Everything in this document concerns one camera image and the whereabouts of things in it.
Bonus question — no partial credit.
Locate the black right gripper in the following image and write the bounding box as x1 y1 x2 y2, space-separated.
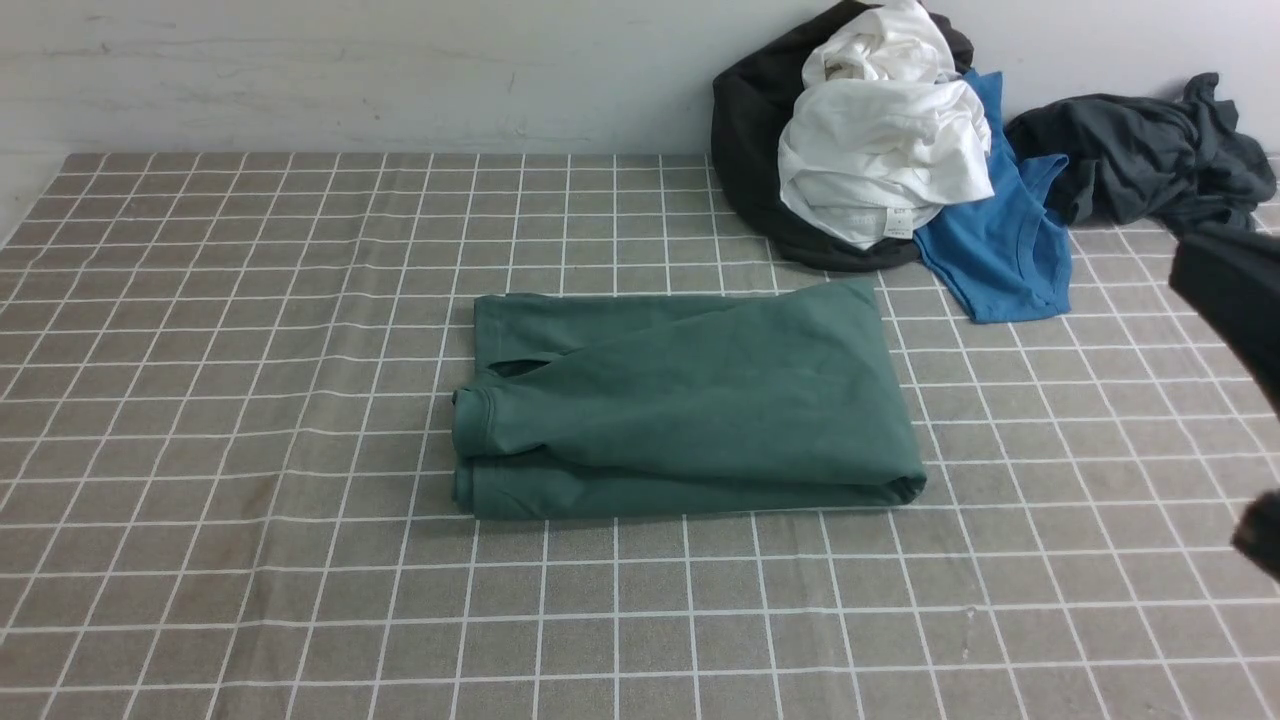
1169 224 1280 583

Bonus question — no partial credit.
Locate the green long-sleeve top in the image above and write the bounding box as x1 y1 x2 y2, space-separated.
452 279 927 521

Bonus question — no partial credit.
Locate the blue t-shirt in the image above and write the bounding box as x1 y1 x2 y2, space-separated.
915 70 1073 324

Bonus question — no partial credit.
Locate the dark grey crumpled shirt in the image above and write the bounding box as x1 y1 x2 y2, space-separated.
1005 73 1277 232

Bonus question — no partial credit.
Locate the white crumpled shirt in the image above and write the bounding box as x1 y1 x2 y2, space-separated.
778 1 995 249

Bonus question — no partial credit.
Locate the black crumpled garment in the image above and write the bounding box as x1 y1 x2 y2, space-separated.
710 1 974 273

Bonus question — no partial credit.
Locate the grey checked tablecloth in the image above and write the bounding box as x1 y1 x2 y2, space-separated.
1 152 1279 719

